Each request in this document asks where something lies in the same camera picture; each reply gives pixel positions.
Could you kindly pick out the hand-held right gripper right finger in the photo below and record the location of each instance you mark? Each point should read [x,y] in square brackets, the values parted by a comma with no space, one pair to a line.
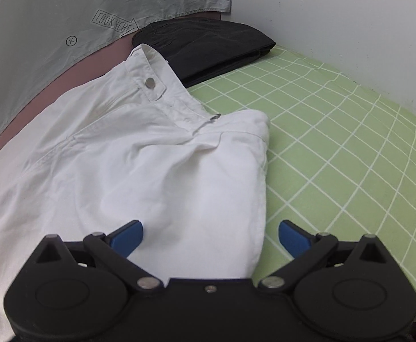
[293,237]

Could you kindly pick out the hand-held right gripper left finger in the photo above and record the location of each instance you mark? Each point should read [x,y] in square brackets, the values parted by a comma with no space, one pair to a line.
[127,237]

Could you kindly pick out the white pants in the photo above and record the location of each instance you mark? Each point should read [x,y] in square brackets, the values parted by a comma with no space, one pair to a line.
[122,167]

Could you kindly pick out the green grid mat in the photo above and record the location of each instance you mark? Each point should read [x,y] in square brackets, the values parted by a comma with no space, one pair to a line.
[336,149]

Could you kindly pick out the black folded garment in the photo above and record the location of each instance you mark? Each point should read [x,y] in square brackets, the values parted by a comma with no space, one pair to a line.
[211,50]

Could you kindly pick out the grey printed sheet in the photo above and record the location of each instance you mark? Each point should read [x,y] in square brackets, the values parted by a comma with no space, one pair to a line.
[51,7]

